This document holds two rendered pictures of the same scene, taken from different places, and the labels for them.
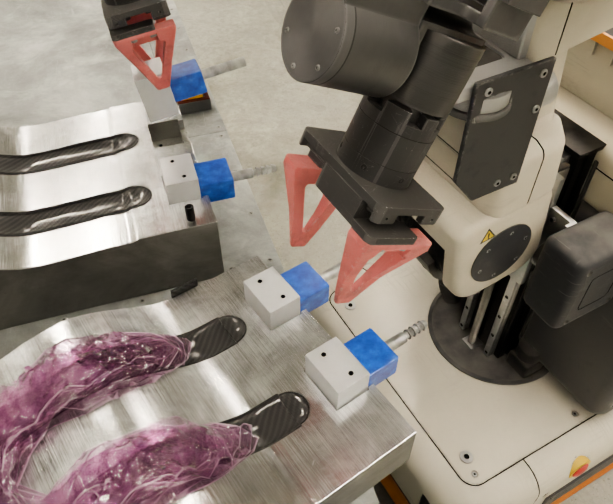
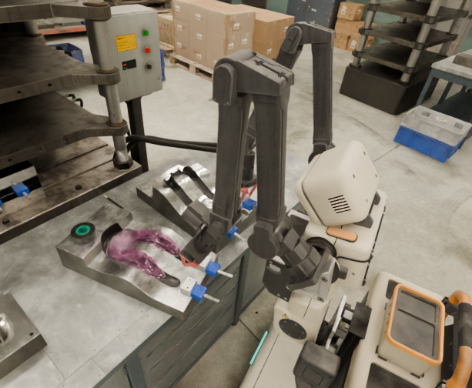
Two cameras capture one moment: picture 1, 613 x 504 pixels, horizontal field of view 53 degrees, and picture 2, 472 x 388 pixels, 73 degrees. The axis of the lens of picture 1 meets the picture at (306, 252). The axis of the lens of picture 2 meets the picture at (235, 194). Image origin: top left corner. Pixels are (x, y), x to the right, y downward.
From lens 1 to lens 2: 0.75 m
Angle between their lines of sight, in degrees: 40
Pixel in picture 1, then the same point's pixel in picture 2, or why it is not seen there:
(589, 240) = (316, 354)
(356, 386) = (185, 291)
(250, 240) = (232, 253)
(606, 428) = not seen: outside the picture
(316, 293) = (211, 271)
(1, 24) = not seen: hidden behind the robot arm
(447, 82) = (205, 236)
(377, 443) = (175, 304)
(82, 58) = not seen: hidden behind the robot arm
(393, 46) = (192, 221)
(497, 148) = (277, 282)
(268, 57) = (410, 225)
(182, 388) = (167, 259)
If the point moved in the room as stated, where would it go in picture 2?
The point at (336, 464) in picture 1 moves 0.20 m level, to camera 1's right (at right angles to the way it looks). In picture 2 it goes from (165, 298) to (192, 352)
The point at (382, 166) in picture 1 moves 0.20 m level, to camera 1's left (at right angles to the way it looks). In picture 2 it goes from (195, 242) to (168, 202)
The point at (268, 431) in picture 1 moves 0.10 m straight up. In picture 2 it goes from (168, 282) to (165, 263)
